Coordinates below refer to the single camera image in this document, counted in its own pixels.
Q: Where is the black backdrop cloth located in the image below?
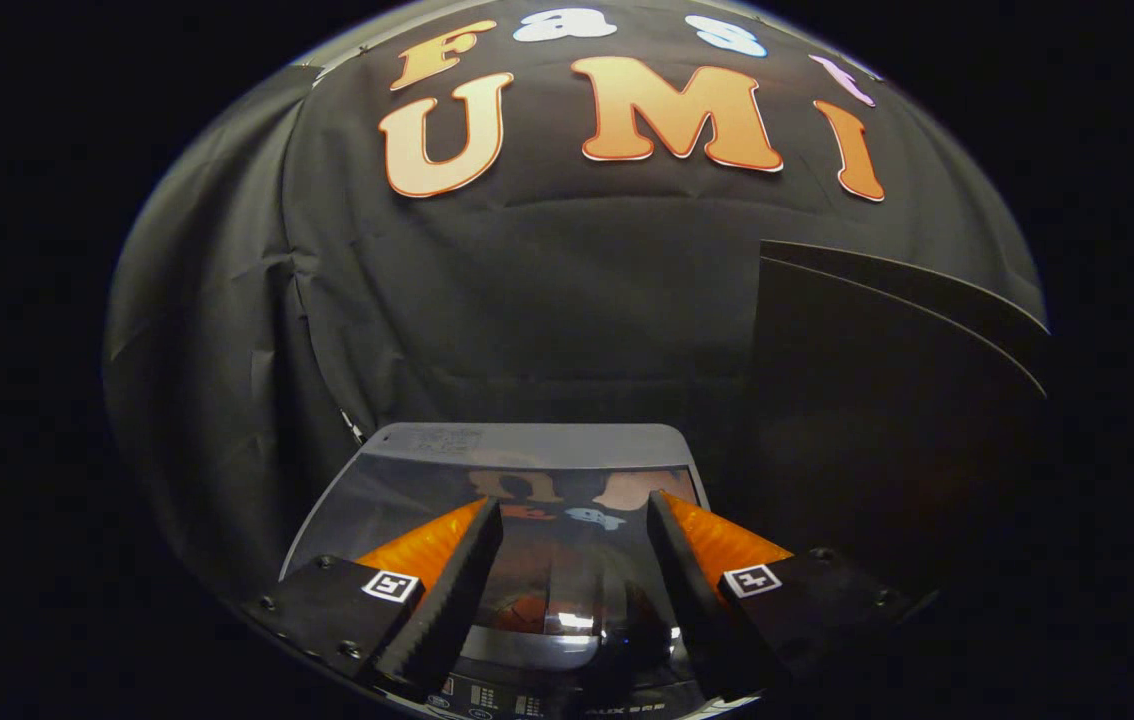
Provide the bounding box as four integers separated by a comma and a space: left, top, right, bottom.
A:
105, 0, 1048, 601

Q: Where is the tinted washing machine lid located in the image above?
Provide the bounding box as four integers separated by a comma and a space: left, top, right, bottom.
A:
285, 455, 715, 693

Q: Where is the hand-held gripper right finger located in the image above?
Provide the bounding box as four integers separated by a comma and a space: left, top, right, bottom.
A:
647, 490, 933, 701

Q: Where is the grey washing machine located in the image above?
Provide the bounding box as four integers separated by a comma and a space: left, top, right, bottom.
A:
282, 422, 760, 720

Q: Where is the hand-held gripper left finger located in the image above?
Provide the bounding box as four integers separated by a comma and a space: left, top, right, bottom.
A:
245, 497, 506, 701

